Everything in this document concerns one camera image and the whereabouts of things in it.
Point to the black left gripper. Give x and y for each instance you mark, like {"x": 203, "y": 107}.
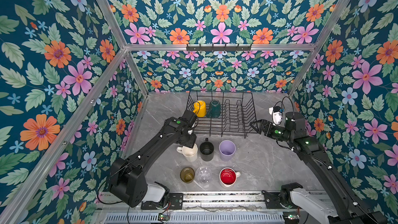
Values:
{"x": 192, "y": 142}

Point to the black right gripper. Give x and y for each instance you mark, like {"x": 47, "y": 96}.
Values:
{"x": 262, "y": 126}

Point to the cream ceramic mug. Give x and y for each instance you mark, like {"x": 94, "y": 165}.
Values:
{"x": 190, "y": 154}

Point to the black mug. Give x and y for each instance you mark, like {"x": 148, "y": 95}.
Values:
{"x": 207, "y": 150}

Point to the yellow plastic cup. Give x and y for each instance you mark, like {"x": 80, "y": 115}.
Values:
{"x": 200, "y": 108}

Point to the cream and green mug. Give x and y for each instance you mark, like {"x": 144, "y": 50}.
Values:
{"x": 214, "y": 109}

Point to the red and white mug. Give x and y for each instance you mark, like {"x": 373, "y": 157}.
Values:
{"x": 228, "y": 177}

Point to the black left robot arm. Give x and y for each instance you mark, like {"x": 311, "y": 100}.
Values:
{"x": 127, "y": 179}

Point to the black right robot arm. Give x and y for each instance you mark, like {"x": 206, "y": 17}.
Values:
{"x": 347, "y": 207}

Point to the olive green glass cup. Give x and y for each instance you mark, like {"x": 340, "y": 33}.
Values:
{"x": 187, "y": 175}

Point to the clear glass cup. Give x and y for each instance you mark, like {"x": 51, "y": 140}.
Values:
{"x": 203, "y": 175}

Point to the lilac plastic cup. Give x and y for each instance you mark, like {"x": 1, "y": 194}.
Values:
{"x": 227, "y": 150}

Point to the small green circuit board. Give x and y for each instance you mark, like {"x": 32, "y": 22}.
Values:
{"x": 163, "y": 217}

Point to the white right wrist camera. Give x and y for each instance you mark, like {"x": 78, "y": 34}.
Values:
{"x": 276, "y": 113}

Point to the black wire dish rack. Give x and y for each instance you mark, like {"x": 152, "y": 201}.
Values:
{"x": 237, "y": 112}

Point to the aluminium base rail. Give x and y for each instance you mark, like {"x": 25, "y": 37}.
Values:
{"x": 208, "y": 207}

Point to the black wall hook rail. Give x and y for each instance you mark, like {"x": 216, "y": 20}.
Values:
{"x": 218, "y": 47}

